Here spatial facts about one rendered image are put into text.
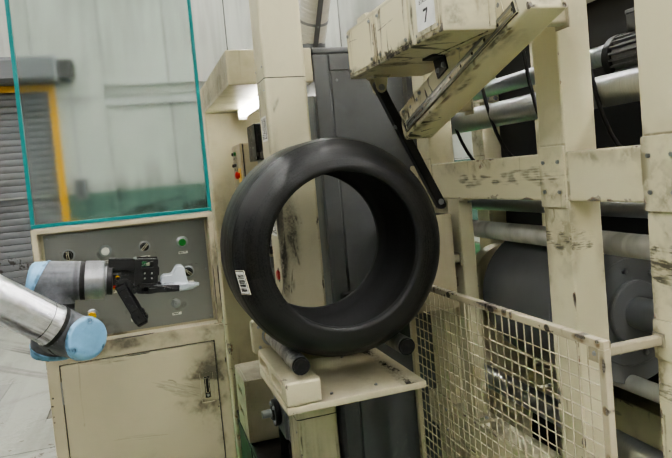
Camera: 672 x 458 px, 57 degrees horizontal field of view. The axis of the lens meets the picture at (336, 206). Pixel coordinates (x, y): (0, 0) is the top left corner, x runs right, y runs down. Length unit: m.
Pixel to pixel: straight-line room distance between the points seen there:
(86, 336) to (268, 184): 0.51
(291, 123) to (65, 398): 1.10
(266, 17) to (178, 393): 1.22
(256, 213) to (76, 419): 1.01
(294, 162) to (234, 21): 9.53
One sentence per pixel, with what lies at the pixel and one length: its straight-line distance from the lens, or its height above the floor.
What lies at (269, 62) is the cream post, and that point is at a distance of 1.89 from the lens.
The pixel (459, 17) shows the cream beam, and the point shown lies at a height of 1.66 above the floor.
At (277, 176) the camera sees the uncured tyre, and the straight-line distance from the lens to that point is 1.49.
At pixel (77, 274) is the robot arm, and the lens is 1.53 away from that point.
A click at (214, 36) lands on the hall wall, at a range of 10.87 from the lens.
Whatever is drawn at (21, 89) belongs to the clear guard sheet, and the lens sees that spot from 2.15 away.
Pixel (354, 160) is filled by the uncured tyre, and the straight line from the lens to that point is 1.53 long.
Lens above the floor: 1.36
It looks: 3 degrees down
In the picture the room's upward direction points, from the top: 5 degrees counter-clockwise
